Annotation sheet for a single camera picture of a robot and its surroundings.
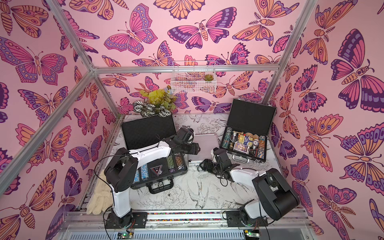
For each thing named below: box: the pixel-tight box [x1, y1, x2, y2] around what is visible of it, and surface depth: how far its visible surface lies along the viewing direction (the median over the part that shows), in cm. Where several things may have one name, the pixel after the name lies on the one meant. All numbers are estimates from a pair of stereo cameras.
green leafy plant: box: [139, 86, 178, 112], surface depth 105 cm
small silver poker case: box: [188, 134, 220, 164], surface depth 92 cm
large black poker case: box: [121, 114, 188, 194], surface depth 94 cm
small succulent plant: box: [203, 74, 214, 81], surface depth 94 cm
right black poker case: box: [219, 98, 277, 164], surface depth 103 cm
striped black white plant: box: [133, 98, 172, 117], surface depth 94 cm
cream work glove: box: [86, 169, 113, 215], surface depth 80 cm
